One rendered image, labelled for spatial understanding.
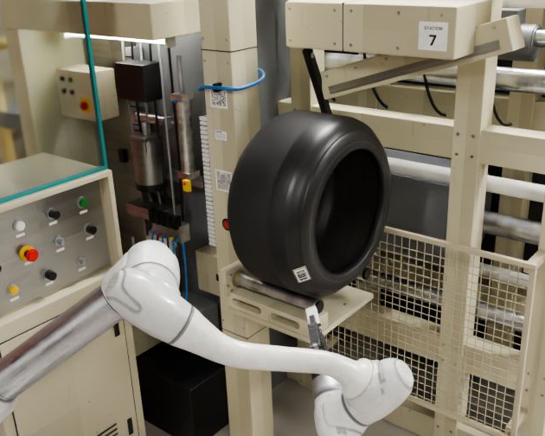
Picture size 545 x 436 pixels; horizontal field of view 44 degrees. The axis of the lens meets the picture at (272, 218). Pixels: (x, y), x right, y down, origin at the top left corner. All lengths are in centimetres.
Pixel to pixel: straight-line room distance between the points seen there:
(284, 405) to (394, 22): 183
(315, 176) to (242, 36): 54
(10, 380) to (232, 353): 57
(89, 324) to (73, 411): 92
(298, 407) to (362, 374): 163
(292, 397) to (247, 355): 171
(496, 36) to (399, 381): 106
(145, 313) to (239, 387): 126
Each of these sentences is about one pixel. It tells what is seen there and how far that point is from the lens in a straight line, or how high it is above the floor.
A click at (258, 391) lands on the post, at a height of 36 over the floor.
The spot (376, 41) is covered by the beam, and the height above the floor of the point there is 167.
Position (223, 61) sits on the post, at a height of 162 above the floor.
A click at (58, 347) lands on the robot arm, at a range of 175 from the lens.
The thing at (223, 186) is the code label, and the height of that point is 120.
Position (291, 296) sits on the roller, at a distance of 220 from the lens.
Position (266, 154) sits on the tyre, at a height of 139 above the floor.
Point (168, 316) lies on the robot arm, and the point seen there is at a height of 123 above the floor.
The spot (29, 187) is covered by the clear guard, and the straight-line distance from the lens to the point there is 224.
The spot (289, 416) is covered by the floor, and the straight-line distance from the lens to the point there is 317.
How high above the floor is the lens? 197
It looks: 22 degrees down
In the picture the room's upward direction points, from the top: 2 degrees counter-clockwise
